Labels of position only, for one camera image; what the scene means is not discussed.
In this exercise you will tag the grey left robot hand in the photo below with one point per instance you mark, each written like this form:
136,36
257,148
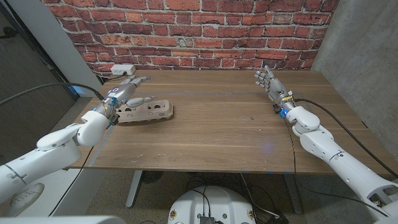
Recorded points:
119,91

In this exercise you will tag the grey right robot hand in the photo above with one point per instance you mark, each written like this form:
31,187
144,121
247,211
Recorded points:
276,88

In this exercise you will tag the brown cardboard egg carton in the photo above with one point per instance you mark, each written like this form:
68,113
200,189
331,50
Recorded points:
149,112

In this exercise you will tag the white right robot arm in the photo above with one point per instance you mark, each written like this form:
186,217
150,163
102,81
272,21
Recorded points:
335,155

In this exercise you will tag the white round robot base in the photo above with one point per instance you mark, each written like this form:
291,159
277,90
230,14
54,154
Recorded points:
214,203

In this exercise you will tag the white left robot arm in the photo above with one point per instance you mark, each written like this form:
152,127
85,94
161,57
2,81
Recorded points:
46,155

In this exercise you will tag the white power strip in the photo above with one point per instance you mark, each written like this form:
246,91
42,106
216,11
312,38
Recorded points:
122,69

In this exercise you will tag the black round floor fan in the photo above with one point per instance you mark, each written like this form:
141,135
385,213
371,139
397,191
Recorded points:
151,176

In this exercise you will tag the dark grey door panel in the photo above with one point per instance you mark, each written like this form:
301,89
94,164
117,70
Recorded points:
28,102

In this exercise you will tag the red brick printed backdrop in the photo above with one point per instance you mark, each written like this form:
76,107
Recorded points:
202,34

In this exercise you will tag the grey metal table leg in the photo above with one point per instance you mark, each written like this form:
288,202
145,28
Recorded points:
134,189
293,196

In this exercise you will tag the white floor platform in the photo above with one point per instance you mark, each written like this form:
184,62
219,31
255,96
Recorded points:
68,193

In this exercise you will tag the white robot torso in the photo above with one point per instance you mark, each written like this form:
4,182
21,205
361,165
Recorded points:
62,220

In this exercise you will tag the white sneaker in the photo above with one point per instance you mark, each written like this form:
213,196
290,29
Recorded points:
26,197

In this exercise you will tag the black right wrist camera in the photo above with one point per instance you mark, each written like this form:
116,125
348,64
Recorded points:
276,109

